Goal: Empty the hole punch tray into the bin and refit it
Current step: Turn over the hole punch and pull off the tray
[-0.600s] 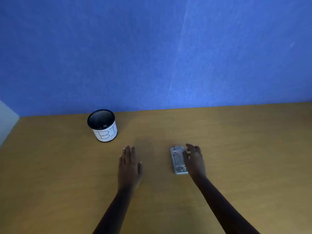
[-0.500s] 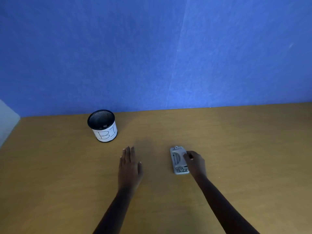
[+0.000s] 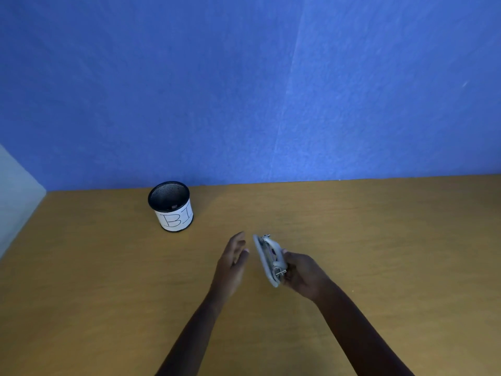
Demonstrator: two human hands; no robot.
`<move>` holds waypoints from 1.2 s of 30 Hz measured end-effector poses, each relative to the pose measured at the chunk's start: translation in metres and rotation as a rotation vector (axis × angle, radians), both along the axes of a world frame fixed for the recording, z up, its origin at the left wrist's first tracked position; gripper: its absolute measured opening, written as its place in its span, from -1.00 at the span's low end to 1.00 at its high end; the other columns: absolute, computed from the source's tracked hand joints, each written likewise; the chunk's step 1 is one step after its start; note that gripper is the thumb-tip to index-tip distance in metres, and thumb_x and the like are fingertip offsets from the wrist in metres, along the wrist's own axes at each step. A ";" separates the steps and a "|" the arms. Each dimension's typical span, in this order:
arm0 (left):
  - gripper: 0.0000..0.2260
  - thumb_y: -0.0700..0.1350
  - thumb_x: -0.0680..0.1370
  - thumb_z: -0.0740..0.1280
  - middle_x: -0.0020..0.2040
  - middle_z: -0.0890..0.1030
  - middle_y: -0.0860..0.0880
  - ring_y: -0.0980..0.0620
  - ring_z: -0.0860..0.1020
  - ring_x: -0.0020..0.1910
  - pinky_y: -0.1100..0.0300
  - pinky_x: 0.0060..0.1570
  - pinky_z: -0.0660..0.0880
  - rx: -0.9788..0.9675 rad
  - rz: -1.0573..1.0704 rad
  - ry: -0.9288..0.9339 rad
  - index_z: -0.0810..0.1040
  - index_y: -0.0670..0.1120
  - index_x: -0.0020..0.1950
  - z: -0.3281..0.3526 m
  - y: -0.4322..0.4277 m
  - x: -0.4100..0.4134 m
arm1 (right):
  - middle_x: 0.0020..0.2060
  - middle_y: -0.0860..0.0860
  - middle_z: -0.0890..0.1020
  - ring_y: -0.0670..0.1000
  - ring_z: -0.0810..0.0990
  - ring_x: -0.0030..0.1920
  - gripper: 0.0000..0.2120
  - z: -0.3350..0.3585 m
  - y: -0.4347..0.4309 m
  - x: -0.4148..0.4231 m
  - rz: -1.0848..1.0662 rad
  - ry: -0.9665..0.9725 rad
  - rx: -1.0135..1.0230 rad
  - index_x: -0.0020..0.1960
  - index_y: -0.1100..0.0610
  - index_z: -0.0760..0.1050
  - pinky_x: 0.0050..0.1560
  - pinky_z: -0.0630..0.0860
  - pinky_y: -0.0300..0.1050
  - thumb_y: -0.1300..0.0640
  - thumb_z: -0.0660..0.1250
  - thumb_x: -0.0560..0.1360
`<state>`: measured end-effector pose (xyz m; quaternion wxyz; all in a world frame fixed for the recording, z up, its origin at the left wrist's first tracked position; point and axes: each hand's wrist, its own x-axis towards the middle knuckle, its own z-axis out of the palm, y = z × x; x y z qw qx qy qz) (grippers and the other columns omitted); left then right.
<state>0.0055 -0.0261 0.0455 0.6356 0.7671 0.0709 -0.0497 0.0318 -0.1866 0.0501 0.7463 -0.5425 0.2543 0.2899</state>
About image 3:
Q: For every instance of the person's right hand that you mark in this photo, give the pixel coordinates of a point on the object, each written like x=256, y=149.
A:
x=307, y=276

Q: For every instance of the person's left hand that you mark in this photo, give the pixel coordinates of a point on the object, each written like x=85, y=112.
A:
x=229, y=266

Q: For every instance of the person's right thumb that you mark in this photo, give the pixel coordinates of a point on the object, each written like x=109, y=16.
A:
x=287, y=255

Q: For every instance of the person's left thumb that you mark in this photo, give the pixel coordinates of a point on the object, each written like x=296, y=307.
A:
x=242, y=259

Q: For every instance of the white hole punch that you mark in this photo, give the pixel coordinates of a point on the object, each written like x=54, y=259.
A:
x=270, y=260

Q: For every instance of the person's left forearm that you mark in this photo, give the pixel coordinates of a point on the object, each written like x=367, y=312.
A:
x=191, y=334

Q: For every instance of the person's right forearm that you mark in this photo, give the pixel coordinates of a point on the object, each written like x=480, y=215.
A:
x=362, y=332

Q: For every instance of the black mesh pen holder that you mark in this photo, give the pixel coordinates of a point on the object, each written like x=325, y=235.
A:
x=171, y=206

